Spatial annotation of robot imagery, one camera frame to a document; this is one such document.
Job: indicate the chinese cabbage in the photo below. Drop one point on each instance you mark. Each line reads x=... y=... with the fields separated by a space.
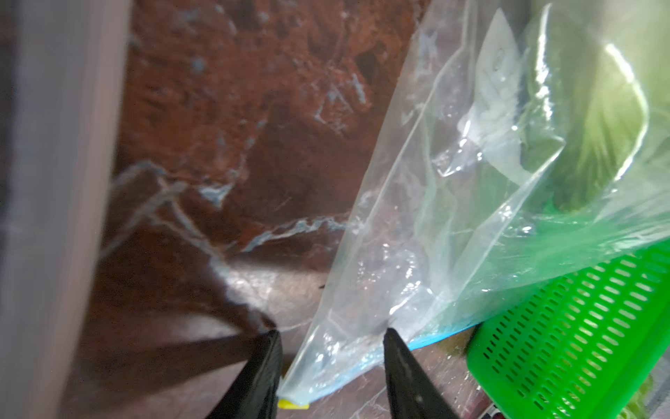
x=636 y=408
x=597 y=71

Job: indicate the green plastic basket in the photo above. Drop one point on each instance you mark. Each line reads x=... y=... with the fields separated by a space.
x=582 y=345

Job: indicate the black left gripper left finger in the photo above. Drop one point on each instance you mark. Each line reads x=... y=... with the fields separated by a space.
x=253 y=394

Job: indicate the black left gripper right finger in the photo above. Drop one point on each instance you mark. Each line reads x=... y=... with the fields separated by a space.
x=410 y=392

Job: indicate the clear zip-top bag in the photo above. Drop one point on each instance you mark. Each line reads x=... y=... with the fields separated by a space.
x=455 y=221
x=62 y=72

